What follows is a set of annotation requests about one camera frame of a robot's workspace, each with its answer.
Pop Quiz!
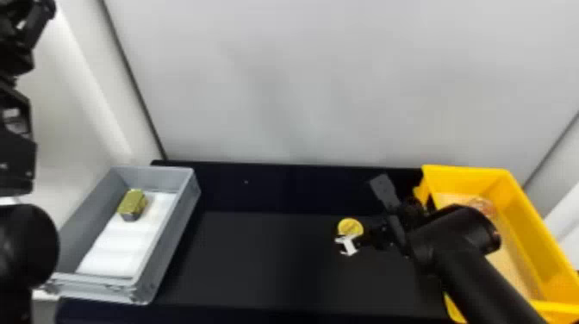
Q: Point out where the grey box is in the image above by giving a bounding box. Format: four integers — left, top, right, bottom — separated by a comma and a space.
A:
40, 165, 202, 307

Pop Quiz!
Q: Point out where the yellow box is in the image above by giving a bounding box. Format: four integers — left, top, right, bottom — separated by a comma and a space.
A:
412, 163, 579, 324

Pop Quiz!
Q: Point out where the white foam insert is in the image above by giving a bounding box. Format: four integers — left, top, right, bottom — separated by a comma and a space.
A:
74, 190, 178, 280

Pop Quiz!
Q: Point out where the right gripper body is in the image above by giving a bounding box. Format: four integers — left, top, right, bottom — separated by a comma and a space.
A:
359, 215, 401, 252

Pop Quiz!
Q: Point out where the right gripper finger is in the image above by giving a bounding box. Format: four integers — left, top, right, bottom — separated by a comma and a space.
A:
333, 234, 364, 258

